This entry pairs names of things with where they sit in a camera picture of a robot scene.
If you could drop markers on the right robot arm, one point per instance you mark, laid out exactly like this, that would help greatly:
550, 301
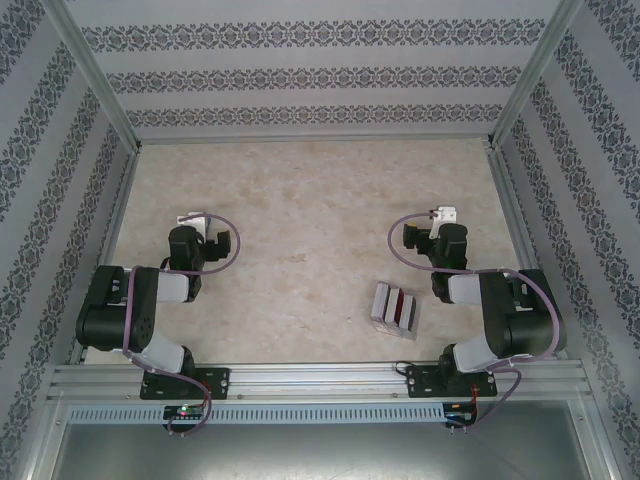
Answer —
520, 325

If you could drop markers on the aluminium table side rail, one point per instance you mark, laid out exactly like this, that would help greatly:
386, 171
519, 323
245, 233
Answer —
121, 205
511, 205

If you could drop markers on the aluminium frame post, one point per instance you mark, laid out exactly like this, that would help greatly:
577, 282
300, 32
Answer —
531, 75
95, 75

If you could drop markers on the aluminium mounting rail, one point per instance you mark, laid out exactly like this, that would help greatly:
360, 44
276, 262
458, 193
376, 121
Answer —
310, 382

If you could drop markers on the small circuit board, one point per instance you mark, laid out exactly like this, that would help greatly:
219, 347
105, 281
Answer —
460, 415
185, 412

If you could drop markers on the grey metal sheet panel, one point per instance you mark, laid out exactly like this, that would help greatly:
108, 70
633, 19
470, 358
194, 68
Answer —
320, 455

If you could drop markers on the left small circuit board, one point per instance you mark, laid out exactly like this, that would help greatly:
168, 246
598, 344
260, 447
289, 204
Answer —
185, 412

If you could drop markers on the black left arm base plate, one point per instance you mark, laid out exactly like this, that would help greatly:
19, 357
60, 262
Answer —
215, 382

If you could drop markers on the red credit card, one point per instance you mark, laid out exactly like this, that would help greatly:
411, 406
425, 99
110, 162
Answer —
397, 306

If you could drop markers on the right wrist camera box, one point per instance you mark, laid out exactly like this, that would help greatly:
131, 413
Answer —
446, 214

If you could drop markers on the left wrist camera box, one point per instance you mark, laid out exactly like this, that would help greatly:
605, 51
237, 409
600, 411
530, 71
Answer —
195, 220

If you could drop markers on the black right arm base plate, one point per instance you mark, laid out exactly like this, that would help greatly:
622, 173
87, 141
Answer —
422, 380

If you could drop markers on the right small circuit board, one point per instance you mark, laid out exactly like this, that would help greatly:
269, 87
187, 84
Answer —
460, 415

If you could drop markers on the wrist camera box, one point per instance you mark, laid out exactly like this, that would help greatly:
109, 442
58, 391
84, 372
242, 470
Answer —
195, 220
446, 214

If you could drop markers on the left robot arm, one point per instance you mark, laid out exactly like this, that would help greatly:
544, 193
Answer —
115, 320

